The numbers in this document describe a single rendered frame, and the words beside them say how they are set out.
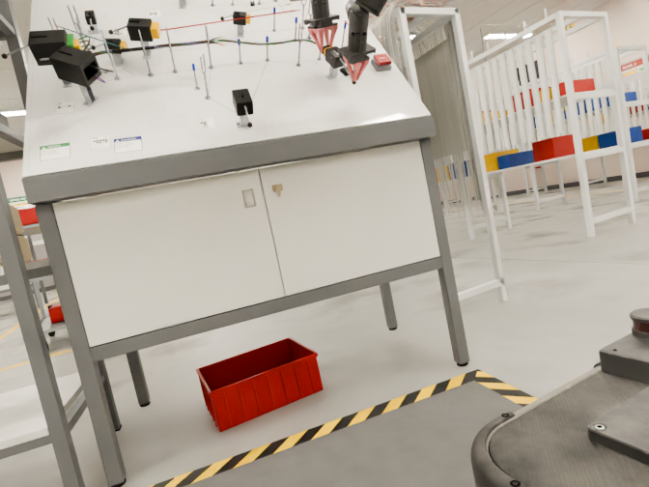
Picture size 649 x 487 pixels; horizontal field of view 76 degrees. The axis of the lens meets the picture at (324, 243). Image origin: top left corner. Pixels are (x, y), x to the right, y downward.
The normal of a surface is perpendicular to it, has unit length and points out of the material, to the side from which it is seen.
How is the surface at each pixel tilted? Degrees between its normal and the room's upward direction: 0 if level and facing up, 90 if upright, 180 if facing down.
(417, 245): 90
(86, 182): 90
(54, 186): 90
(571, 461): 0
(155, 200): 90
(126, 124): 53
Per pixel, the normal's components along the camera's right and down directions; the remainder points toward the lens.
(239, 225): 0.29, 0.03
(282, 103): 0.11, -0.56
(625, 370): -0.88, 0.22
